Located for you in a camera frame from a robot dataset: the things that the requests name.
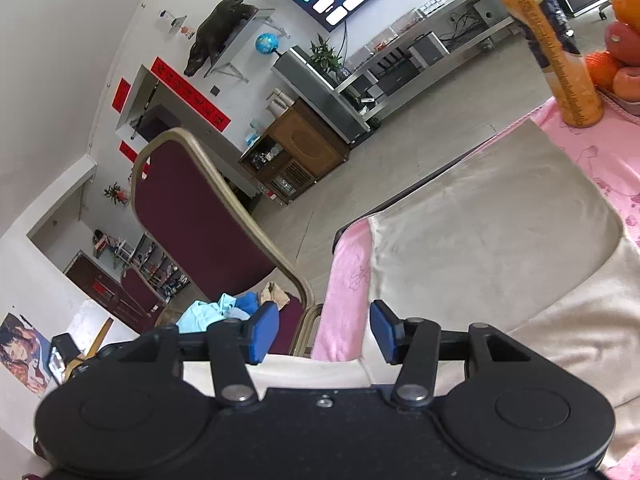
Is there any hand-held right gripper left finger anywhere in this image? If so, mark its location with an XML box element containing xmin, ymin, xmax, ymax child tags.
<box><xmin>115</xmin><ymin>302</ymin><xmax>280</xmax><ymax>407</ymax></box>

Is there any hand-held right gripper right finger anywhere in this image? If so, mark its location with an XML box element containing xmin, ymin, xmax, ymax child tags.
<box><xmin>370</xmin><ymin>300</ymin><xmax>533</xmax><ymax>407</ymax></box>

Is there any beige shirt with navy trim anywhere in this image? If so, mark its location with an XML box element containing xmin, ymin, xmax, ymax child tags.
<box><xmin>182</xmin><ymin>119</ymin><xmax>640</xmax><ymax>471</ymax></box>

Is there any wooden table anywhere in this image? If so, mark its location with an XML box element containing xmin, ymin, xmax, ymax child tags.
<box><xmin>72</xmin><ymin>317</ymin><xmax>117</xmax><ymax>363</ymax></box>

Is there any light blue cloth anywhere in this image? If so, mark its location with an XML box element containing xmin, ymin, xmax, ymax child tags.
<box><xmin>176</xmin><ymin>294</ymin><xmax>251</xmax><ymax>335</ymax></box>

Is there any pink printed blanket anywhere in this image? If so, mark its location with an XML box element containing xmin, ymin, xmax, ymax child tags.
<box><xmin>310</xmin><ymin>95</ymin><xmax>640</xmax><ymax>480</ymax></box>

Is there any dark red door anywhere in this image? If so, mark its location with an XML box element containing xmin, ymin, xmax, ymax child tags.
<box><xmin>64</xmin><ymin>251</ymin><xmax>141</xmax><ymax>321</ymax></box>

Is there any metal shoe rack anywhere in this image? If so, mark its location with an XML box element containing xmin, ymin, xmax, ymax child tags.
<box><xmin>127</xmin><ymin>232</ymin><xmax>191</xmax><ymax>301</ymax></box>

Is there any red flower plant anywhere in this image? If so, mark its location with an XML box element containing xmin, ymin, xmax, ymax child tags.
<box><xmin>102</xmin><ymin>182</ymin><xmax>132</xmax><ymax>206</ymax></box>

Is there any wooden cabinet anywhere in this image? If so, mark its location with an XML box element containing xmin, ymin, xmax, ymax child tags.
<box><xmin>238</xmin><ymin>97</ymin><xmax>352</xmax><ymax>207</ymax></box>

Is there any white kettle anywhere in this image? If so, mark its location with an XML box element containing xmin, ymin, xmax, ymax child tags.
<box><xmin>266</xmin><ymin>87</ymin><xmax>296</xmax><ymax>113</ymax></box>

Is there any grey tower speaker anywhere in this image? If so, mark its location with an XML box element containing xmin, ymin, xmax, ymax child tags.
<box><xmin>271</xmin><ymin>45</ymin><xmax>375</xmax><ymax>150</ymax></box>

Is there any black receiver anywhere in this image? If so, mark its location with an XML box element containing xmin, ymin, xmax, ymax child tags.
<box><xmin>372</xmin><ymin>62</ymin><xmax>421</xmax><ymax>97</ymax></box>

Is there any metal television stand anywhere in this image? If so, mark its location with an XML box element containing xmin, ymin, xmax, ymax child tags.
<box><xmin>334</xmin><ymin>0</ymin><xmax>516</xmax><ymax>121</ymax></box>

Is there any green potted plant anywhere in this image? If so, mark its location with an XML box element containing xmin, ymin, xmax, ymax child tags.
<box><xmin>307</xmin><ymin>34</ymin><xmax>346</xmax><ymax>81</ymax></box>

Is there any silver speaker box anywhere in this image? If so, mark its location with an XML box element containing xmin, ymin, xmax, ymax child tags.
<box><xmin>472</xmin><ymin>0</ymin><xmax>516</xmax><ymax>28</ymax></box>
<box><xmin>407</xmin><ymin>31</ymin><xmax>451</xmax><ymax>68</ymax></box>

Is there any blue globe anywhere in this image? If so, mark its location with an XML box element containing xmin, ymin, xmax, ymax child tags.
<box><xmin>254</xmin><ymin>32</ymin><xmax>280</xmax><ymax>56</ymax></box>

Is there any dark animal sculpture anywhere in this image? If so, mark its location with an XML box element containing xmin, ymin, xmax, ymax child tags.
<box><xmin>182</xmin><ymin>0</ymin><xmax>260</xmax><ymax>78</ymax></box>

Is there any orange juice bottle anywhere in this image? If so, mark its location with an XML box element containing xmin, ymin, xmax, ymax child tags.
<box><xmin>491</xmin><ymin>0</ymin><xmax>604</xmax><ymax>128</ymax></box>

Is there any small tangerine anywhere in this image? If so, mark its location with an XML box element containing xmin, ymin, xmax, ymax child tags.
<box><xmin>584</xmin><ymin>50</ymin><xmax>625</xmax><ymax>92</ymax></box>

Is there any red apple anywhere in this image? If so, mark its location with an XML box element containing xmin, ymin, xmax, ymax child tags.
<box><xmin>603</xmin><ymin>20</ymin><xmax>640</xmax><ymax>67</ymax></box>
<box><xmin>611</xmin><ymin>66</ymin><xmax>640</xmax><ymax>105</ymax></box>

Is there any large orange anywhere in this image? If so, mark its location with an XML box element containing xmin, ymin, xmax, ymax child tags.
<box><xmin>611</xmin><ymin>0</ymin><xmax>640</xmax><ymax>26</ymax></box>

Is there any wall poster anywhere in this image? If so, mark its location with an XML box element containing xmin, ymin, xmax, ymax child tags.
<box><xmin>0</xmin><ymin>311</ymin><xmax>52</xmax><ymax>400</ymax></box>

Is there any maroon chair with gold frame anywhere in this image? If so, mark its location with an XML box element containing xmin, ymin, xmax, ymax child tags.
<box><xmin>129</xmin><ymin>127</ymin><xmax>325</xmax><ymax>357</ymax></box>
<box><xmin>120</xmin><ymin>266</ymin><xmax>168</xmax><ymax>321</ymax></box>

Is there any red wall couplet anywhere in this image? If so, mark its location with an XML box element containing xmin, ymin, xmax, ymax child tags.
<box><xmin>118</xmin><ymin>141</ymin><xmax>151</xmax><ymax>173</ymax></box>
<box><xmin>150</xmin><ymin>56</ymin><xmax>232</xmax><ymax>133</ymax></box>

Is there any short red wall banner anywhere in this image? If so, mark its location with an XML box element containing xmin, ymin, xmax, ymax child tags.
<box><xmin>112</xmin><ymin>77</ymin><xmax>132</xmax><ymax>115</ymax></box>

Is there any wall shelf with brackets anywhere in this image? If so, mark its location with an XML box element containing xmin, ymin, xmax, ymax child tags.
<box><xmin>202</xmin><ymin>7</ymin><xmax>292</xmax><ymax>83</ymax></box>

